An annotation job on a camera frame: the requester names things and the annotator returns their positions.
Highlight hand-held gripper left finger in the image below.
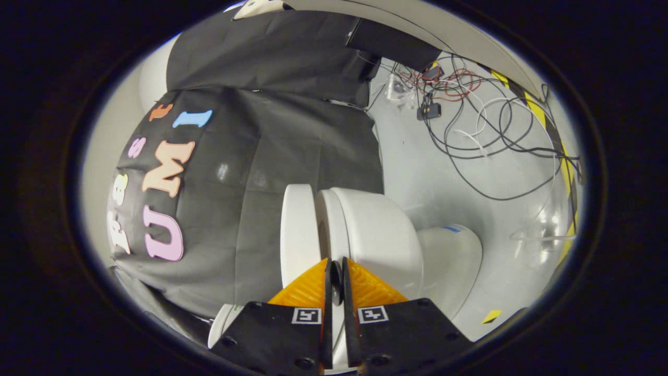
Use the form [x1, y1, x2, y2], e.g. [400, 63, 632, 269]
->
[209, 257, 335, 376]

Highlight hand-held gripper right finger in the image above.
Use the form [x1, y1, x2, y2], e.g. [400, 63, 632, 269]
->
[342, 256, 475, 374]

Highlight white toilet lid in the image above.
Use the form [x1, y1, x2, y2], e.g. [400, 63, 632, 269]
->
[280, 184, 320, 290]

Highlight white toilet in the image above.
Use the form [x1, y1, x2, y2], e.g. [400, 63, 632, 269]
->
[208, 186, 483, 374]

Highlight black backdrop cloth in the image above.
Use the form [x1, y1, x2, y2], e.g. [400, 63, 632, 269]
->
[107, 8, 387, 335]

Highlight clear plastic bag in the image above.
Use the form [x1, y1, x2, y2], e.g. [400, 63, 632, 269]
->
[385, 73, 419, 109]

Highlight yellow black floor tape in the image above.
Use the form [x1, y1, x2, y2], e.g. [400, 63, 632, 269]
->
[490, 69, 581, 264]

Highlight flat black box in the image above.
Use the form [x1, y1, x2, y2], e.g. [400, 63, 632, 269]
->
[345, 18, 442, 73]

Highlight black cable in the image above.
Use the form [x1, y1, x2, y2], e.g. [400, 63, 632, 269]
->
[394, 52, 581, 202]

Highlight white cable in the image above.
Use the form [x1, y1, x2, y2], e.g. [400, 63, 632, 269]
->
[453, 96, 556, 158]

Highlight red cable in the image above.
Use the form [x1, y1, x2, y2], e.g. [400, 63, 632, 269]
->
[401, 67, 474, 103]

